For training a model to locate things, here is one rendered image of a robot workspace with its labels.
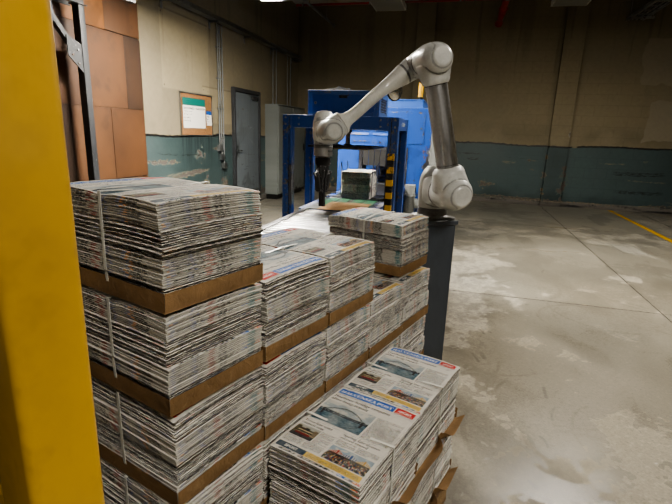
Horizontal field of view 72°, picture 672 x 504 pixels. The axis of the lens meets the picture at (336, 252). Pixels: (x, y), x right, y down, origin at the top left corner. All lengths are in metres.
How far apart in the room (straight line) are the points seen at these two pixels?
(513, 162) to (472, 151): 0.92
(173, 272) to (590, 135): 10.86
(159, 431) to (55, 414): 0.49
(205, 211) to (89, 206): 0.25
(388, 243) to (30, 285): 1.56
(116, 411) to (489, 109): 10.50
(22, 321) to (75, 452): 0.20
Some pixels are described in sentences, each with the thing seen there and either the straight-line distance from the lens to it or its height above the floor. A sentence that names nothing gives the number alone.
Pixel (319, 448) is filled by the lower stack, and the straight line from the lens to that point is 1.35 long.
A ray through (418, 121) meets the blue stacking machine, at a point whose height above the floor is 1.58.
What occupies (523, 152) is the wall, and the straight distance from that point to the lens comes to 11.23.
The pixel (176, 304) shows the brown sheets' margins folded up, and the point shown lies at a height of 1.08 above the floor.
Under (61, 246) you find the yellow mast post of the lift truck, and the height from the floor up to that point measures 1.29.
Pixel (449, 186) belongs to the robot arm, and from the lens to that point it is 2.21.
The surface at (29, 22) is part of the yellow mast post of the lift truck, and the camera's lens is 0.61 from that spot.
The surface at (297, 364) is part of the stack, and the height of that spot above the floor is 0.78.
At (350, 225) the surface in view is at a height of 1.03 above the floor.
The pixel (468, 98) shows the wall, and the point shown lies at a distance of 11.18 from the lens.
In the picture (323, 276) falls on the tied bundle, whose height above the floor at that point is 1.01.
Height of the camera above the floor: 1.42
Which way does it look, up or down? 15 degrees down
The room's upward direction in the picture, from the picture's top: 2 degrees clockwise
